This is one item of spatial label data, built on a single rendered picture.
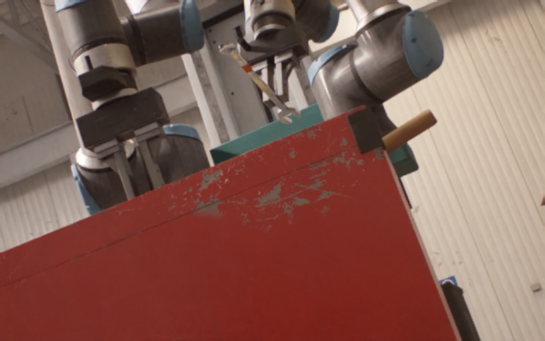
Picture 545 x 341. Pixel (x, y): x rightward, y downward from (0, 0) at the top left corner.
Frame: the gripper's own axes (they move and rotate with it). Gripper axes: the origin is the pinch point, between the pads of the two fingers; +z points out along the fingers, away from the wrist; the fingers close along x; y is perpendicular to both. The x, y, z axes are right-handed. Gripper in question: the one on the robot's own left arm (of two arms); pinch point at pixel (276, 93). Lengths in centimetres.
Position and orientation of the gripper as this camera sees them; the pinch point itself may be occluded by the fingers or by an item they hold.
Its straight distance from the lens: 175.4
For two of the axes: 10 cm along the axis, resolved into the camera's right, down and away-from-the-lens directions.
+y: -5.0, -4.7, -7.3
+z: 0.3, 8.3, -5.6
